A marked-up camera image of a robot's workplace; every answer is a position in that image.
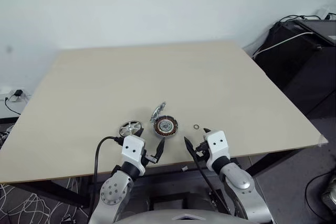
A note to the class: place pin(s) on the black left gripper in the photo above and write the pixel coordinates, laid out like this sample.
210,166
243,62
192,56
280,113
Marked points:
150,159

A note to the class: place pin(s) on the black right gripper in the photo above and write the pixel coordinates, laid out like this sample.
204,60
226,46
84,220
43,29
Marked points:
202,149

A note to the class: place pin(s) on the grey motor housing with stator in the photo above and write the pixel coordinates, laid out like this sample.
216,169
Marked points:
165,128

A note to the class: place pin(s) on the silver spoked rotor wheel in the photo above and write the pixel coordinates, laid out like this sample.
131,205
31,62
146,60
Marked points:
130,127

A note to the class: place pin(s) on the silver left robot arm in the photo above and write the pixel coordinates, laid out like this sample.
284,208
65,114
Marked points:
113,192

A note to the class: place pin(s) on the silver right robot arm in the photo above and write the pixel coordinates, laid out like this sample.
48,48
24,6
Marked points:
236,179

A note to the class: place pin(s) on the small white clip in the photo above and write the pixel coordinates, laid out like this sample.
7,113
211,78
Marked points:
184,168

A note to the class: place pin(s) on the silver robot torso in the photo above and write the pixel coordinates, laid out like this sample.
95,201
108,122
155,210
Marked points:
183,217

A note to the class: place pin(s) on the black cabinet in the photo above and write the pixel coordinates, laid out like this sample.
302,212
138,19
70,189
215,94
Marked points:
294,72

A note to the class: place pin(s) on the clear tape on table corner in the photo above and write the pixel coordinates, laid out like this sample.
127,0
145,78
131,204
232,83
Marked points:
322,141

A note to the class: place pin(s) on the black plug adapter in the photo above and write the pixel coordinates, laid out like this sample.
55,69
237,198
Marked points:
18,93

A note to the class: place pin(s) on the grey rug with white lines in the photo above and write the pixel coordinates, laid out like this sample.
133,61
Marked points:
26,208

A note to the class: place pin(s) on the silver metal object on floor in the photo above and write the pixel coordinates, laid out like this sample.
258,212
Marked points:
329,197

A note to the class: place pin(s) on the white power strip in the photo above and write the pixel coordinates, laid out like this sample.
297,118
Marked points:
10,95

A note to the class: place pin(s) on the black flat device on cabinet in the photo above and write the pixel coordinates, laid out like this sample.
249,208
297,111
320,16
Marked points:
319,31

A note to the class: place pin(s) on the white power adapter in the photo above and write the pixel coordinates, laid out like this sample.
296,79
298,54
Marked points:
326,11

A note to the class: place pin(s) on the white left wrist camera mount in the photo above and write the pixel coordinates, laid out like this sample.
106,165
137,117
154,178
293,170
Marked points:
132,146

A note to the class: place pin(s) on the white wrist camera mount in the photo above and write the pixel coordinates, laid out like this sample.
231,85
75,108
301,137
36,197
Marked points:
132,146
216,142

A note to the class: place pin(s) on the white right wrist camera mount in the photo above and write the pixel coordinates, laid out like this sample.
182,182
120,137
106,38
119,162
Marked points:
216,142

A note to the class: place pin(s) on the black table frame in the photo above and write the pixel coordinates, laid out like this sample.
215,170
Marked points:
52,193

